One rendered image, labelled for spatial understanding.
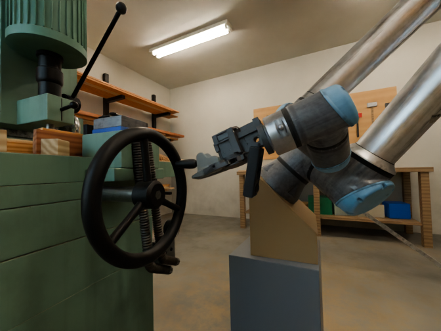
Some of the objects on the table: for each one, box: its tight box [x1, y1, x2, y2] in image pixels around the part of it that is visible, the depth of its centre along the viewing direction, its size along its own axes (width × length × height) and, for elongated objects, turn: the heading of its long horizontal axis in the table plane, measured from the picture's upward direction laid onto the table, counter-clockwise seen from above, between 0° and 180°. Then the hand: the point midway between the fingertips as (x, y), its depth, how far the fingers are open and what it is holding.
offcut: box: [41, 139, 70, 156], centre depth 46 cm, size 4×3×4 cm
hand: (197, 178), depth 52 cm, fingers closed
